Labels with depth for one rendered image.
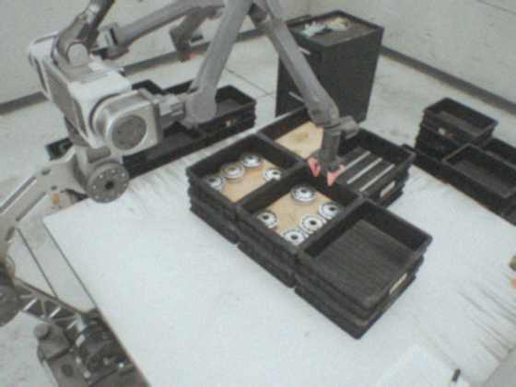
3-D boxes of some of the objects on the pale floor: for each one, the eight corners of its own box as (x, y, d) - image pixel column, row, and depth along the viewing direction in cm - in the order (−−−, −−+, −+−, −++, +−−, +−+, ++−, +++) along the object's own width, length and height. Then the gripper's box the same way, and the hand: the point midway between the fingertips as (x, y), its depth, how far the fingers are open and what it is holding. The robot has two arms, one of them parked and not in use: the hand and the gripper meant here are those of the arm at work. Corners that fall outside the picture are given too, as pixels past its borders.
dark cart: (311, 159, 346) (326, 46, 288) (273, 133, 372) (279, 25, 313) (363, 134, 376) (384, 27, 318) (324, 111, 402) (338, 9, 343)
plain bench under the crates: (279, 624, 145) (298, 596, 99) (78, 313, 236) (41, 218, 190) (511, 354, 225) (580, 265, 179) (299, 193, 316) (310, 104, 270)
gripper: (310, 139, 149) (304, 177, 159) (336, 154, 144) (329, 192, 154) (323, 132, 153) (317, 169, 163) (349, 146, 148) (341, 183, 158)
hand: (322, 178), depth 158 cm, fingers open, 6 cm apart
